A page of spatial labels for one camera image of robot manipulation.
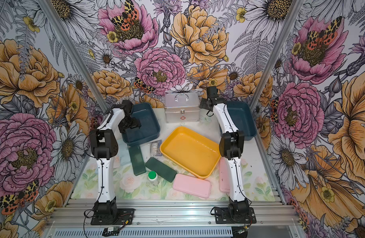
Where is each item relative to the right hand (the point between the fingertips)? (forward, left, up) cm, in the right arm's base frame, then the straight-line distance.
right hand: (208, 108), depth 103 cm
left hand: (-11, +52, -9) cm, 54 cm away
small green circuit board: (-66, +51, -14) cm, 85 cm away
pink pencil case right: (-42, -5, -13) cm, 44 cm away
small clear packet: (-24, +35, -12) cm, 44 cm away
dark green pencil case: (-31, +46, -12) cm, 57 cm away
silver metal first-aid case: (+2, +18, -1) cm, 18 cm away
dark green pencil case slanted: (-36, +31, -16) cm, 50 cm away
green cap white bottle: (-44, +34, -5) cm, 56 cm away
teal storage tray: (+8, -29, -15) cm, 33 cm away
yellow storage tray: (-24, +9, -19) cm, 32 cm away
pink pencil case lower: (-47, +13, -14) cm, 50 cm away
